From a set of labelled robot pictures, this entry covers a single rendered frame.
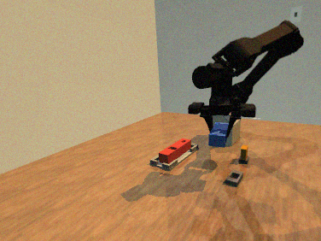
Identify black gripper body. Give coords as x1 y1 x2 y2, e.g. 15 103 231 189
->
188 85 255 117

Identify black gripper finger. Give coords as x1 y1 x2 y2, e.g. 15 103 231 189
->
227 116 241 138
200 112 213 132

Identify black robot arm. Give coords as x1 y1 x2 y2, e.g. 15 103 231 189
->
192 20 304 115

